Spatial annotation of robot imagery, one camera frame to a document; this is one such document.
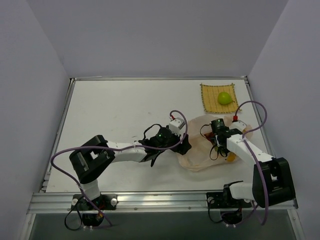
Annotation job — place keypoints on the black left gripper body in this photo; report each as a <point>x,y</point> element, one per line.
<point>182,146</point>

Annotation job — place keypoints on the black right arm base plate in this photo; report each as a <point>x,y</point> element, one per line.
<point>217,200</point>

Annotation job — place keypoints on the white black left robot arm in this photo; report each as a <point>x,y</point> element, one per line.
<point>89,164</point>

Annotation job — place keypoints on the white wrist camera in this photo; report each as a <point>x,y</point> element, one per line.
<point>176,125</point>
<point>239,125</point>

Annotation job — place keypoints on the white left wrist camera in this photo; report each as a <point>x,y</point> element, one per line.
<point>176,125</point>

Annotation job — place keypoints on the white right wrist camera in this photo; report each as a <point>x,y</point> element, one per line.
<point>239,125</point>

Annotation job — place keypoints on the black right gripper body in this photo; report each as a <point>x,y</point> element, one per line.
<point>215,141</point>

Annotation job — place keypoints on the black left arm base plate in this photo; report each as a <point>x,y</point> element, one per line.
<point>103,202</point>

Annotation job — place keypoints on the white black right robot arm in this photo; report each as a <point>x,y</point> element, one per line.
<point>272,181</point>

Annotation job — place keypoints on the green fake apple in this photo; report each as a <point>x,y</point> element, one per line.
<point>224,98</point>

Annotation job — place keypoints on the aluminium front frame rail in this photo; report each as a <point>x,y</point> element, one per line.
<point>127,202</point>

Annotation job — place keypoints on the translucent printed plastic bag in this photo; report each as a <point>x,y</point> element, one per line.
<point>202,156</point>

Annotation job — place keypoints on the yellow woven bamboo mat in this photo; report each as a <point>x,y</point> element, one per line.
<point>210,98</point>

